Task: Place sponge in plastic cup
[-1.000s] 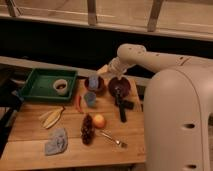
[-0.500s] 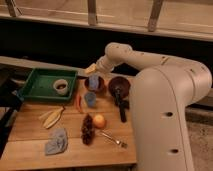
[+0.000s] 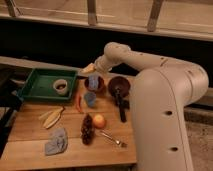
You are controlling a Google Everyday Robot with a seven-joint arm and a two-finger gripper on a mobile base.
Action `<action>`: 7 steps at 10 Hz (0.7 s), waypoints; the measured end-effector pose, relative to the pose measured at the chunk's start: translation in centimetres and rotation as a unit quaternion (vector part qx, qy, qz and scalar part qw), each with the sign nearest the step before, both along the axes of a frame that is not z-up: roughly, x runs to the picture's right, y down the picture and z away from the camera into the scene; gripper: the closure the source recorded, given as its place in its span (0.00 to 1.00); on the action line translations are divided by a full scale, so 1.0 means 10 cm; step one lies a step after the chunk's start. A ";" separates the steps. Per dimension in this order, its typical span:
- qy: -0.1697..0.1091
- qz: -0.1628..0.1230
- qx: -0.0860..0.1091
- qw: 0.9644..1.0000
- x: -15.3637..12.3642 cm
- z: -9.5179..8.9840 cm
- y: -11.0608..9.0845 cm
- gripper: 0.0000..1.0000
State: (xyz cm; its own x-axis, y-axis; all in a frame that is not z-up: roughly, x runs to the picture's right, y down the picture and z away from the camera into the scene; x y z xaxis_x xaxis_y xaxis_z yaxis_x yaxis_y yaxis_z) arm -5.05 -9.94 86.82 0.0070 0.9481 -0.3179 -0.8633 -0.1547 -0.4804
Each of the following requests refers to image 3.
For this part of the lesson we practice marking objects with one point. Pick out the blue-grey cloth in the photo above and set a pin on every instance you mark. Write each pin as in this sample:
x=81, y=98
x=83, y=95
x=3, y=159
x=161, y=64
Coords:
x=58, y=142

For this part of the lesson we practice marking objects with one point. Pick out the green plastic tray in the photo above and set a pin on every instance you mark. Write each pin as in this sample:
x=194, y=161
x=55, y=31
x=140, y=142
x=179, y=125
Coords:
x=39, y=85

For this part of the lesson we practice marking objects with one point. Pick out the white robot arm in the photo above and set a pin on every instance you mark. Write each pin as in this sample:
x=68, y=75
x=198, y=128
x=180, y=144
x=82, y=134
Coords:
x=158, y=95

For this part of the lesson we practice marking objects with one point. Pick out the red chili pepper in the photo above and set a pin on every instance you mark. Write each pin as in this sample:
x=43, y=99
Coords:
x=78, y=103

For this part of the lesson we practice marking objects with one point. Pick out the white cup in tray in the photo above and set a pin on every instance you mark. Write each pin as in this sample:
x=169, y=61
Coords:
x=61, y=87

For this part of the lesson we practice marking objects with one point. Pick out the dark maroon bowl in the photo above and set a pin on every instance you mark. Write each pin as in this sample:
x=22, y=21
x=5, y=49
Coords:
x=120, y=83

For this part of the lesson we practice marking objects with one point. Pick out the blue plastic cup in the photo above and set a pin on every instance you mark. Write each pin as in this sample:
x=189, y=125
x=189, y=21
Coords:
x=90, y=98

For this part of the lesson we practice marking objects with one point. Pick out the wooden table board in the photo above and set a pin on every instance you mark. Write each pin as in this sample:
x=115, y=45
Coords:
x=24, y=149

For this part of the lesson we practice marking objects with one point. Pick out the black spatula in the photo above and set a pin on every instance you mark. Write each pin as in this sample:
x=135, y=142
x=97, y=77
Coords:
x=120, y=104

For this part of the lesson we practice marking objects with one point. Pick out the orange apple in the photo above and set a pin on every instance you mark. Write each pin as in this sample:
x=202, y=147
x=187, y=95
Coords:
x=99, y=121

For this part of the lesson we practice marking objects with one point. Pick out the brown bowl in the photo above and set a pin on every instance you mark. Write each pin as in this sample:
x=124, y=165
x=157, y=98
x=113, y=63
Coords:
x=100, y=87

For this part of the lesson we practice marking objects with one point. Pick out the silver fork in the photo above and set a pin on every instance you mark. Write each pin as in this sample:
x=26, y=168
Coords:
x=116, y=141

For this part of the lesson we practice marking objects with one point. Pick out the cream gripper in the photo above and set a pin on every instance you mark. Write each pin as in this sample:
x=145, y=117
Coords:
x=88, y=69

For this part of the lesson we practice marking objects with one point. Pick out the dark grape bunch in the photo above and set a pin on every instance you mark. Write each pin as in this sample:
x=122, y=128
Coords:
x=87, y=130

